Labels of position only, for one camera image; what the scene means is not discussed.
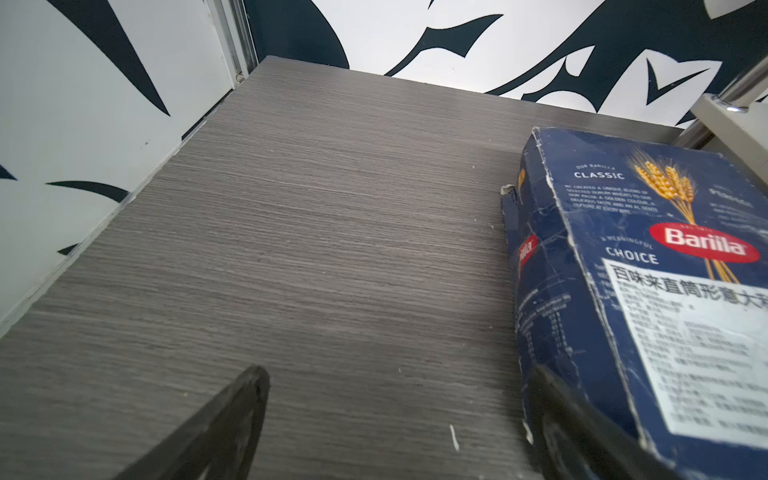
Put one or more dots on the blue Barilla pasta box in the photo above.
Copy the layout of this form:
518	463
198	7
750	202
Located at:
640	278

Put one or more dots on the white two-tier shelf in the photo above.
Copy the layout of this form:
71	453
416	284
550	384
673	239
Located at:
734	123

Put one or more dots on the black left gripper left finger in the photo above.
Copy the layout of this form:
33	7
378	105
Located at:
218	442

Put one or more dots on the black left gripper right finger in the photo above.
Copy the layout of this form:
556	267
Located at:
574	440

